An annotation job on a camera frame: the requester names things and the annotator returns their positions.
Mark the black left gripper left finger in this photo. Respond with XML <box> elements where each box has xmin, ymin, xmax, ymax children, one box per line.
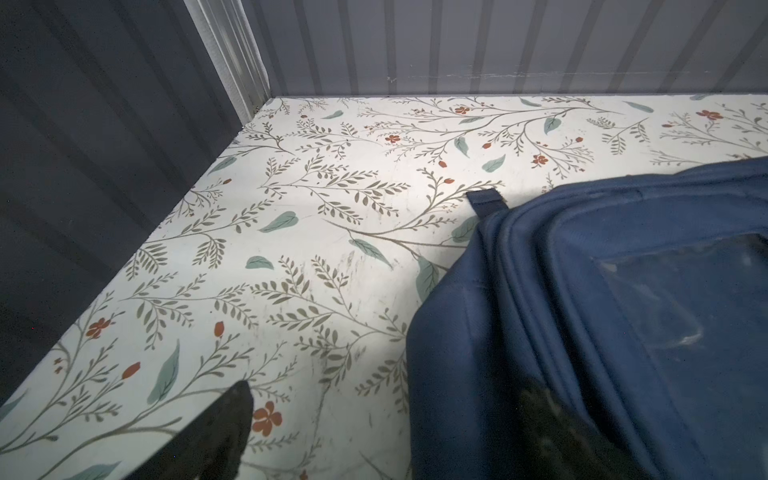
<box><xmin>128</xmin><ymin>380</ymin><xmax>254</xmax><ymax>480</ymax></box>

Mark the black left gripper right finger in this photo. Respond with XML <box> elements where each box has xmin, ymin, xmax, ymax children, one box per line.
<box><xmin>518</xmin><ymin>383</ymin><xmax>650</xmax><ymax>479</ymax></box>

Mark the navy blue student backpack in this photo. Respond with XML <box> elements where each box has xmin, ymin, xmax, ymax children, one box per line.
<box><xmin>406</xmin><ymin>158</ymin><xmax>767</xmax><ymax>479</ymax></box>

